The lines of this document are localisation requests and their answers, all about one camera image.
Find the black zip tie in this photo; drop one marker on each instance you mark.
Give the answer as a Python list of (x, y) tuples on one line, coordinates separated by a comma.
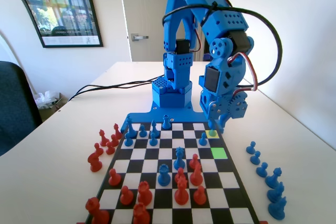
[(214, 5)]

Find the black white chessboard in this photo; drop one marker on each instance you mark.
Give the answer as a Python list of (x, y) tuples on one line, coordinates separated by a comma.
[(149, 166)]

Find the red chess pawn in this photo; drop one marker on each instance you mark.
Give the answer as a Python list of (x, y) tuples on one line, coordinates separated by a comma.
[(110, 149), (194, 159), (200, 196), (98, 147), (114, 178), (114, 140), (126, 196), (180, 172)]

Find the blue chess knight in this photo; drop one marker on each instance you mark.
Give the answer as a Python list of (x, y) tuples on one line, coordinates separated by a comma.
[(275, 193), (277, 208)]

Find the white door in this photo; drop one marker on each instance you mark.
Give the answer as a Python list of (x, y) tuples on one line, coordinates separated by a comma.
[(144, 11)]

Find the dark blue chair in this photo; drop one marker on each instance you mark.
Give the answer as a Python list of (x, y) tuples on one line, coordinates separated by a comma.
[(15, 108)]

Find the red chess knight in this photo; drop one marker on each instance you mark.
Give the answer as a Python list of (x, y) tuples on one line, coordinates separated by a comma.
[(94, 162)]

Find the red chess rook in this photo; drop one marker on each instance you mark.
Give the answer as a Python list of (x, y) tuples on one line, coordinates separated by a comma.
[(141, 214), (144, 193)]

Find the crumpled white plastic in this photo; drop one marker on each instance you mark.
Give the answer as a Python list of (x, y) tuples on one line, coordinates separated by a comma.
[(46, 98)]

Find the blue geared gripper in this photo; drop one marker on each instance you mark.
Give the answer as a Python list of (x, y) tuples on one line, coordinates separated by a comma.
[(216, 109)]

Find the blue chess pawn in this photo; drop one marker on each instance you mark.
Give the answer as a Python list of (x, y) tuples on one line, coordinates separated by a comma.
[(255, 158), (142, 131), (262, 170), (152, 140), (202, 139), (128, 140), (251, 148)]

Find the blue base plate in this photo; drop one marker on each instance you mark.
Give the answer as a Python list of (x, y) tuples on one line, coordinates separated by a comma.
[(147, 116)]

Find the blue chess queen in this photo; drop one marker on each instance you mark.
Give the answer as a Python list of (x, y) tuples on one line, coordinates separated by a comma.
[(179, 158)]

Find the blue chess rook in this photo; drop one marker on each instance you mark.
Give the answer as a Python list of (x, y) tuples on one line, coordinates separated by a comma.
[(165, 122), (163, 175)]

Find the red chess king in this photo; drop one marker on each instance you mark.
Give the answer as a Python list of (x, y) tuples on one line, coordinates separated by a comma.
[(95, 211)]

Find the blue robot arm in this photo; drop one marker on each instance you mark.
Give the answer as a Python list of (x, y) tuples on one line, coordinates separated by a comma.
[(225, 19)]

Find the cardboard box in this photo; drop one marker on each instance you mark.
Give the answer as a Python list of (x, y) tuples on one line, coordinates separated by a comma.
[(60, 106)]

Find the black framed poster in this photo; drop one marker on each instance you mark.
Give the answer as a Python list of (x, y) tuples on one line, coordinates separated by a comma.
[(65, 6)]

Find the red chess bishop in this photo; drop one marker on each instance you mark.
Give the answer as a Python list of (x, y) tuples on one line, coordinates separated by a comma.
[(103, 138), (196, 175), (117, 131)]

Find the blue chess bishop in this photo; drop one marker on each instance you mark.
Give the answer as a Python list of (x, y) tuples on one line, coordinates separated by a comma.
[(153, 127), (273, 179)]

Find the red chess queen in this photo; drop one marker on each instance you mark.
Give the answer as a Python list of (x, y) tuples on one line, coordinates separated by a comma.
[(181, 192)]

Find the blue chess king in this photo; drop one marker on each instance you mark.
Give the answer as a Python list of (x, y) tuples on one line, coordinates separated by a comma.
[(130, 128)]

